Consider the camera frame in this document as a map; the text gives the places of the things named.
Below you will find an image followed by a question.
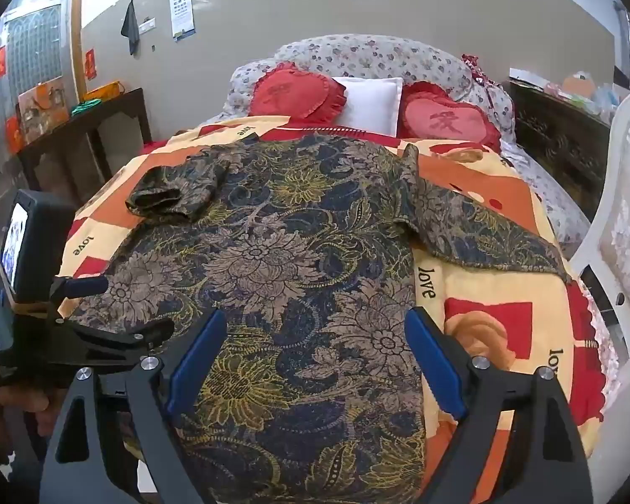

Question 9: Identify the lattice glass door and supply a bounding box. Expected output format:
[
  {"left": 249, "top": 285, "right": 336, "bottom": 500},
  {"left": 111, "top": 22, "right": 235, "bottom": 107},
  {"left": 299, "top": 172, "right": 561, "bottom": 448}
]
[{"left": 0, "top": 0, "right": 77, "bottom": 153}]

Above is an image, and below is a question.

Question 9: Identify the dark carved wooden cabinet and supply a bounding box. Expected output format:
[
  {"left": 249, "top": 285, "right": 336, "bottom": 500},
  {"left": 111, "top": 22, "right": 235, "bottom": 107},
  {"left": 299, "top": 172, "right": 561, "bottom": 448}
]
[{"left": 507, "top": 76, "right": 617, "bottom": 205}]

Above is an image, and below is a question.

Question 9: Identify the floral upholstered bed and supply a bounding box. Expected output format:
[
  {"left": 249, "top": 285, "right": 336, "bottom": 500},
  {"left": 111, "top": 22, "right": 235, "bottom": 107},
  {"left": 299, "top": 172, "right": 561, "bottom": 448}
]
[{"left": 226, "top": 34, "right": 591, "bottom": 245}]

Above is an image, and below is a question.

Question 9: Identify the red ruffled decoration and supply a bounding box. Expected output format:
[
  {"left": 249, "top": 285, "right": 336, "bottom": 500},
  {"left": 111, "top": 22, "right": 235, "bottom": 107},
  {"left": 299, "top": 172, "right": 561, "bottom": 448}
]
[{"left": 462, "top": 54, "right": 486, "bottom": 85}]

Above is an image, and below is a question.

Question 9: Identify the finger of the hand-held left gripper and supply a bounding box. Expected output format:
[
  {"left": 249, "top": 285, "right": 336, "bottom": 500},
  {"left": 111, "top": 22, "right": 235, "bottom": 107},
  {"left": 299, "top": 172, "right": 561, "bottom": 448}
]
[
  {"left": 50, "top": 274, "right": 110, "bottom": 317},
  {"left": 58, "top": 317, "right": 176, "bottom": 364}
]

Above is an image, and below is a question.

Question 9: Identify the white pillow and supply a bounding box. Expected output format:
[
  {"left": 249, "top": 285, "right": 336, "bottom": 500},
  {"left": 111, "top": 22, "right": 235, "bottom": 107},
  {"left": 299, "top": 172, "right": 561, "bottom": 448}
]
[{"left": 333, "top": 76, "right": 404, "bottom": 137}]

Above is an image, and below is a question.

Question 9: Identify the red heart pillow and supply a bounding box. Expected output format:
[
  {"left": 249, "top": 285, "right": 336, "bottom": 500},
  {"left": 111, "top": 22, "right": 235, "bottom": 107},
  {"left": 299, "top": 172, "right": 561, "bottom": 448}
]
[
  {"left": 396, "top": 81, "right": 502, "bottom": 154},
  {"left": 248, "top": 62, "right": 347, "bottom": 124}
]

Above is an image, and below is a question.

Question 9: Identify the floral patterned shirt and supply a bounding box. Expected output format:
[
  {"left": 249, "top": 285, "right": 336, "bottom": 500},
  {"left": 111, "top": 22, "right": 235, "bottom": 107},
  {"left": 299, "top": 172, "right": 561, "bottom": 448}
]
[{"left": 66, "top": 134, "right": 570, "bottom": 504}]

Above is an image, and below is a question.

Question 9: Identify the person's left hand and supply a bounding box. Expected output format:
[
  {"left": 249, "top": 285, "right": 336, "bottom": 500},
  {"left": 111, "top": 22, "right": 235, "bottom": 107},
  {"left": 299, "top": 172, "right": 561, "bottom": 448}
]
[{"left": 0, "top": 384, "right": 58, "bottom": 436}]

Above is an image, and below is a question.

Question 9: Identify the pile of plastic bags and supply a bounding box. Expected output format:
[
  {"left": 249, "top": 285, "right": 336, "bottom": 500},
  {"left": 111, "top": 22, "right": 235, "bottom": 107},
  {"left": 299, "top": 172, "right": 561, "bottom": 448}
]
[{"left": 509, "top": 68, "right": 630, "bottom": 116}]

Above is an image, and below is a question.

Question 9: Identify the orange box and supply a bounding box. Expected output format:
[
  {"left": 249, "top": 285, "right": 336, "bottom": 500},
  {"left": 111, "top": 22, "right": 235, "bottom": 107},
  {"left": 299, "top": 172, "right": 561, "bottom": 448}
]
[{"left": 81, "top": 80, "right": 124, "bottom": 102}]

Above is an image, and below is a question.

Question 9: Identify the printed blanket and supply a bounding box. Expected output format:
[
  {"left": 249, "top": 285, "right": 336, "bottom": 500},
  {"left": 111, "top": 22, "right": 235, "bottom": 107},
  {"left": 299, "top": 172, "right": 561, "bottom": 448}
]
[{"left": 66, "top": 115, "right": 610, "bottom": 504}]

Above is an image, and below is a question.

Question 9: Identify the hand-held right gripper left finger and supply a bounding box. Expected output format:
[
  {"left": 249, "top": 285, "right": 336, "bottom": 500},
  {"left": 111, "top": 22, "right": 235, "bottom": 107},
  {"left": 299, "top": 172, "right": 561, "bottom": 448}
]
[{"left": 38, "top": 309, "right": 228, "bottom": 504}]

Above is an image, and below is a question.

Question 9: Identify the dark wooden console table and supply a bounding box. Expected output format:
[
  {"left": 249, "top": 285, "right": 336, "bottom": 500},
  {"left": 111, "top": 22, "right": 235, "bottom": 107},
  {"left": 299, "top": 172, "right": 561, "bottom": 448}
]
[{"left": 17, "top": 87, "right": 152, "bottom": 205}]

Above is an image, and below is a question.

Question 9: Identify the dark hanging cloth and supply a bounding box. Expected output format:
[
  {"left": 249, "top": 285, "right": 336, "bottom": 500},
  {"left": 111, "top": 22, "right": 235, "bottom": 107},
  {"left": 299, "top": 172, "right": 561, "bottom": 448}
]
[{"left": 121, "top": 0, "right": 142, "bottom": 56}]

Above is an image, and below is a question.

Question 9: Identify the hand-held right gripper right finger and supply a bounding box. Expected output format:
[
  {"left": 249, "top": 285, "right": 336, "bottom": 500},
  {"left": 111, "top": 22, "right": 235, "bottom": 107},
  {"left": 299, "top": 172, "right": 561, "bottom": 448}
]
[{"left": 404, "top": 305, "right": 594, "bottom": 504}]

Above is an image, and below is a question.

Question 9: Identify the eye chart poster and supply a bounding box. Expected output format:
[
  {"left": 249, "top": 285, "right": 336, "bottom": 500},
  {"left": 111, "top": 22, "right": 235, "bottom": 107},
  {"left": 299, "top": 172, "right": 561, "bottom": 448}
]
[{"left": 169, "top": 0, "right": 196, "bottom": 43}]

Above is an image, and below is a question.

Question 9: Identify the orange framed picture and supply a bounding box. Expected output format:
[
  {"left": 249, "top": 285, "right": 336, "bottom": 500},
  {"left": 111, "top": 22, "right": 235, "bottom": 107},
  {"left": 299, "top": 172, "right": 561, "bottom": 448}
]
[{"left": 18, "top": 83, "right": 69, "bottom": 142}]

